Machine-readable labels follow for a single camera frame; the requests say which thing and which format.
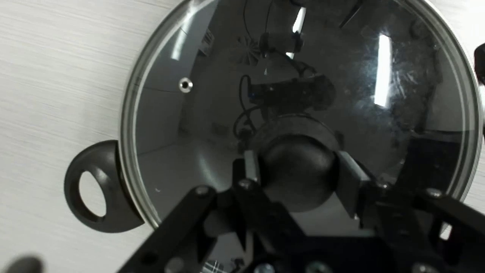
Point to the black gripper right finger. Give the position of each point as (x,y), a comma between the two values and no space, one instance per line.
(419,219)

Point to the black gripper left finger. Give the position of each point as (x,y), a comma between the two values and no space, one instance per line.
(268,224)

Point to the glass pot lid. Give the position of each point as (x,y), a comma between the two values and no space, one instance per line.
(300,174)

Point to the black cooking pot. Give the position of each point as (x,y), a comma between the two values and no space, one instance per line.
(98,192)

